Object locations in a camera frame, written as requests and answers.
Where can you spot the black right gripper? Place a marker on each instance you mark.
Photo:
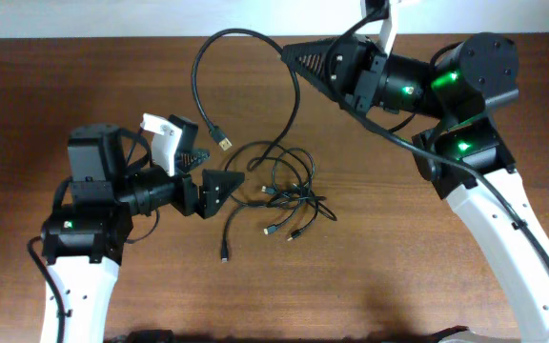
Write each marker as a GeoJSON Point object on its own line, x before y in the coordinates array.
{"type": "Point", "coordinates": [363, 74]}

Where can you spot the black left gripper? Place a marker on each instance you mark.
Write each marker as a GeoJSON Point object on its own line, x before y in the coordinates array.
{"type": "Point", "coordinates": [206, 202]}

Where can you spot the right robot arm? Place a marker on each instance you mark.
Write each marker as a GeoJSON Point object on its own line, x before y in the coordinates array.
{"type": "Point", "coordinates": [440, 111]}

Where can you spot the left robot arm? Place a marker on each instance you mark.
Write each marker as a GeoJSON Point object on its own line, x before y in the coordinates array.
{"type": "Point", "coordinates": [84, 237]}

